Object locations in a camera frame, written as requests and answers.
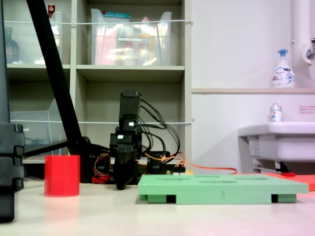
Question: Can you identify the red octagonal pillar block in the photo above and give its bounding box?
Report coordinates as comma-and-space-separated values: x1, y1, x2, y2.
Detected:
44, 154, 81, 198

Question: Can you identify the black clamp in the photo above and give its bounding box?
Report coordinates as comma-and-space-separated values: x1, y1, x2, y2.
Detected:
147, 152, 163, 176

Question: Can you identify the beige shelf unit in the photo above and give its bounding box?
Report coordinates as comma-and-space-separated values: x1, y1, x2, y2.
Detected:
2, 0, 193, 181

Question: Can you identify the large clear storage bin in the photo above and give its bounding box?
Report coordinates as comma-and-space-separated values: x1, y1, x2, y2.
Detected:
90, 8, 173, 66

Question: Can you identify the pink folder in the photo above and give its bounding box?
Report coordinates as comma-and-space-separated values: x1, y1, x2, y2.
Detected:
94, 26, 117, 65

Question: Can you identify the clear slanted plastic bin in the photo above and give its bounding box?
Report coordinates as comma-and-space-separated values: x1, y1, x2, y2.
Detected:
9, 98, 69, 158

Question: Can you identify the green shape sorting board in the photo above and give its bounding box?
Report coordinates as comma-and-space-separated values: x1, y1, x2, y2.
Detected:
137, 174, 310, 205

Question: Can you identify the notched black stack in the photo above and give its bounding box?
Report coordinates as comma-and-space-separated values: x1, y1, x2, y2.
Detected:
0, 122, 25, 223

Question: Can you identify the clear bin with bottles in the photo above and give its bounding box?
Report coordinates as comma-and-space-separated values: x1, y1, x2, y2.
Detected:
3, 11, 64, 65

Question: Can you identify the dark glass bottle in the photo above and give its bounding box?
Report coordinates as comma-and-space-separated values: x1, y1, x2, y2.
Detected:
4, 27, 20, 64

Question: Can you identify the bottle with red cap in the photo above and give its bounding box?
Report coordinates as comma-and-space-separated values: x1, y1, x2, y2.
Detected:
47, 3, 56, 20

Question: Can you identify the small clear sanitizer bottle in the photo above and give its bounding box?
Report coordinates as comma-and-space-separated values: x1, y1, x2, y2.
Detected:
269, 102, 284, 123

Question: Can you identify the white sink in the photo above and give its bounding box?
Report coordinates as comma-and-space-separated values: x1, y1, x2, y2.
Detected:
237, 121, 315, 173

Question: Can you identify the white blue soap dispenser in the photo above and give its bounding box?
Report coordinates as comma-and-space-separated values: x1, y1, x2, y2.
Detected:
271, 48, 296, 89

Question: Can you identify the metal faucet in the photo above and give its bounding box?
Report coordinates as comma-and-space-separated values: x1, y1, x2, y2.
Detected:
305, 37, 315, 61

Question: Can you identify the circuit board with wires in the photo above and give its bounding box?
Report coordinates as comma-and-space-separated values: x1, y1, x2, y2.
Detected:
166, 165, 194, 176

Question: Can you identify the orange cable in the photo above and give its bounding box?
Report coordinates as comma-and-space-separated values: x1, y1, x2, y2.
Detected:
144, 149, 238, 176

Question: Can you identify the dark grey post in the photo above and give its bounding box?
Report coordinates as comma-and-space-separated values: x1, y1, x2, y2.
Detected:
0, 0, 11, 124

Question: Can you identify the red text wall label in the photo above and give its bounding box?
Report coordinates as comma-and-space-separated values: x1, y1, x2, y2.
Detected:
299, 105, 315, 115

